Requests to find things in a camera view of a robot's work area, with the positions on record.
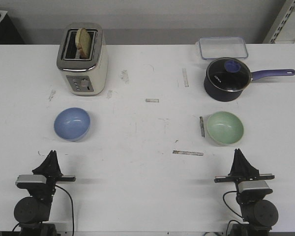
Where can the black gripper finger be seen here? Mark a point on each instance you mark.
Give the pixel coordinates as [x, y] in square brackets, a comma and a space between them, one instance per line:
[235, 165]
[246, 169]
[57, 170]
[46, 167]

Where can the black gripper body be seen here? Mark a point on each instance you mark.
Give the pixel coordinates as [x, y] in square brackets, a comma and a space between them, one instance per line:
[49, 188]
[238, 179]

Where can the green bowl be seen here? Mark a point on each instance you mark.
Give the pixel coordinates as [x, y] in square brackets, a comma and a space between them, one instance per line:
[224, 128]

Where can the blue bowl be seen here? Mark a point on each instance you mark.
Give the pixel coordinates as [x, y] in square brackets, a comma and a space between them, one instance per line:
[72, 124]

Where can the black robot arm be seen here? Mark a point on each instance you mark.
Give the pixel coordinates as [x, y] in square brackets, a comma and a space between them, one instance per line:
[258, 215]
[32, 213]

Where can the dark blue saucepan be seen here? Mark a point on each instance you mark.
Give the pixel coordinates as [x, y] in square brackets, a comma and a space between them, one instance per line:
[226, 96]

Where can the glass pot lid blue knob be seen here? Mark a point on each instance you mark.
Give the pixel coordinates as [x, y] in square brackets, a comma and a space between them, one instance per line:
[228, 74]

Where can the cream two-slot toaster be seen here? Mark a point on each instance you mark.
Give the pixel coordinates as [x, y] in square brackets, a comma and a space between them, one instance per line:
[84, 77]

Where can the clear plastic food container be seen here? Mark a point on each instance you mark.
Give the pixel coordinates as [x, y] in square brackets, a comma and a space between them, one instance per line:
[217, 47]

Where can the toasted bread slice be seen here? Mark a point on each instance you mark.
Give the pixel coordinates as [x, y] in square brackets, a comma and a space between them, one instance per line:
[83, 43]

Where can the white slotted shelf upright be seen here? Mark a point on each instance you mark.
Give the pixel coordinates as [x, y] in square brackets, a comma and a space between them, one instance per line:
[283, 27]

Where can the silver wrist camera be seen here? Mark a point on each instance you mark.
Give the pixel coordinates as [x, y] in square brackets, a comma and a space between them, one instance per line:
[255, 185]
[30, 181]

